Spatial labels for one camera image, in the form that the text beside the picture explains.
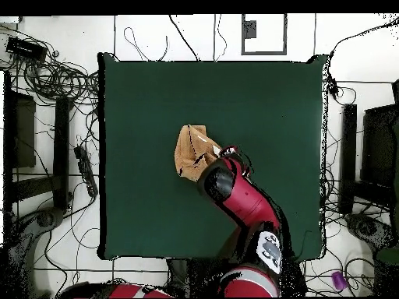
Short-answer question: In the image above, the tan terry towel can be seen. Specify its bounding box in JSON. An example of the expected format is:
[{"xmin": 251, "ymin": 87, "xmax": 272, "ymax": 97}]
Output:
[{"xmin": 173, "ymin": 124, "xmax": 224, "ymax": 183}]

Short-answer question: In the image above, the dark green table cloth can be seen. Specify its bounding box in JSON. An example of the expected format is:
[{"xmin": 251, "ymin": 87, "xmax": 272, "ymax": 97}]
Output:
[{"xmin": 97, "ymin": 51, "xmax": 328, "ymax": 262}]

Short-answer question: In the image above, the black upright bar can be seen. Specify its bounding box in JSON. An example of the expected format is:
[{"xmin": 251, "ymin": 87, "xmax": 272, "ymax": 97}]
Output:
[{"xmin": 338, "ymin": 104, "xmax": 358, "ymax": 215}]

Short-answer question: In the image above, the dark grey square plate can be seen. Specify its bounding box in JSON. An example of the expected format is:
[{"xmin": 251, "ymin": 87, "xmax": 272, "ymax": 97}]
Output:
[{"xmin": 242, "ymin": 19, "xmax": 257, "ymax": 39}]

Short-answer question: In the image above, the black power strip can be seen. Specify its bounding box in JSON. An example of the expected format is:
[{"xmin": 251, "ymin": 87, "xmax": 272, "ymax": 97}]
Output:
[{"xmin": 73, "ymin": 145, "xmax": 99, "ymax": 199}]

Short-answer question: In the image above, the black box cabinet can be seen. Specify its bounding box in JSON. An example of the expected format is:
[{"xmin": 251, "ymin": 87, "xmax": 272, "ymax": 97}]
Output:
[{"xmin": 361, "ymin": 104, "xmax": 399, "ymax": 188}]

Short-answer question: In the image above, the grey stand base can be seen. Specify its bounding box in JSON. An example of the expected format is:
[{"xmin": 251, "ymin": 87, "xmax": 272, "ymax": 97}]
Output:
[
  {"xmin": 344, "ymin": 213, "xmax": 398, "ymax": 250},
  {"xmin": 4, "ymin": 206, "xmax": 65, "ymax": 298}
]

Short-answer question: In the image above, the purple small object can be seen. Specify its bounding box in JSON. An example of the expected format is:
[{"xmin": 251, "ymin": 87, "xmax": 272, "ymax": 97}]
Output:
[{"xmin": 330, "ymin": 270, "xmax": 349, "ymax": 291}]

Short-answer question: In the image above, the black rectangular box device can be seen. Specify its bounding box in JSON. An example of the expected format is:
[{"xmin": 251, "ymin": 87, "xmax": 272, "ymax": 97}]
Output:
[{"xmin": 5, "ymin": 36, "xmax": 48, "ymax": 63}]

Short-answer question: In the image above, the grey rectangular frame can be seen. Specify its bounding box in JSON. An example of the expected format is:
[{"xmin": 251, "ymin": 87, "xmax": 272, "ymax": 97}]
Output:
[{"xmin": 241, "ymin": 13, "xmax": 288, "ymax": 56}]

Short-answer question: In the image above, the black diagonal cable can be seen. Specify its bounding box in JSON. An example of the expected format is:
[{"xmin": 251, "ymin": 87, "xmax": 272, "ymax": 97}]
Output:
[{"xmin": 168, "ymin": 14, "xmax": 200, "ymax": 62}]

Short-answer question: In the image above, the black stand frame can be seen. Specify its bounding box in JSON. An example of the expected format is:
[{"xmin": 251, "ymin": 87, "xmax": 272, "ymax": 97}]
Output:
[{"xmin": 9, "ymin": 97, "xmax": 74, "ymax": 210}]

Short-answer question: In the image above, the black cable tangle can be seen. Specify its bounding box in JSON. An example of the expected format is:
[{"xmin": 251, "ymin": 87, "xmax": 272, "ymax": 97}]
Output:
[{"xmin": 0, "ymin": 24, "xmax": 101, "ymax": 107}]

